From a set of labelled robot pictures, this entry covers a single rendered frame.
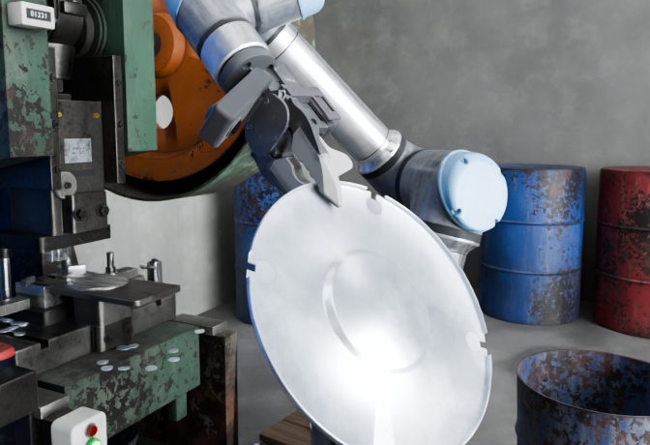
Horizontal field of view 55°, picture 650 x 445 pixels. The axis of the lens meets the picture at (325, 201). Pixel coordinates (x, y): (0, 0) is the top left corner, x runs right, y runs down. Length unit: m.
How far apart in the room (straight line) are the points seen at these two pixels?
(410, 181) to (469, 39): 3.48
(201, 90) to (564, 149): 3.00
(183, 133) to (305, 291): 1.17
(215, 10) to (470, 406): 0.52
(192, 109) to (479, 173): 0.95
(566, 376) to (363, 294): 1.43
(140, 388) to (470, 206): 0.83
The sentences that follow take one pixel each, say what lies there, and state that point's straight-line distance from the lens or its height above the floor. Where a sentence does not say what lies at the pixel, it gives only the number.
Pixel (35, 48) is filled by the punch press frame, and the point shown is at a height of 1.26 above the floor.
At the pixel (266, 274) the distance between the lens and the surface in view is 0.56.
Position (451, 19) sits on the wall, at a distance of 4.47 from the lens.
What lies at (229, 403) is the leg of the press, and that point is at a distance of 1.61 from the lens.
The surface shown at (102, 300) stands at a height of 0.77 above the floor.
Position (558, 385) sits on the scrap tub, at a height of 0.38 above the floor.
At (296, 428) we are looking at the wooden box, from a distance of 1.70.
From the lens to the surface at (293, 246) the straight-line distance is 0.59.
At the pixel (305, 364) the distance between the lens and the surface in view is 0.55.
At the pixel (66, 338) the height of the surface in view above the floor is 0.70.
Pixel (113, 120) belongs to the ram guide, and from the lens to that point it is 1.46.
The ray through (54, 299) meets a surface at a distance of 1.47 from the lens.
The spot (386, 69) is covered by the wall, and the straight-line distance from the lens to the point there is 4.58.
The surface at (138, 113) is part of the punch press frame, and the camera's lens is 1.50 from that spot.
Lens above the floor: 1.12
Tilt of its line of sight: 7 degrees down
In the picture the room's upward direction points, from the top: straight up
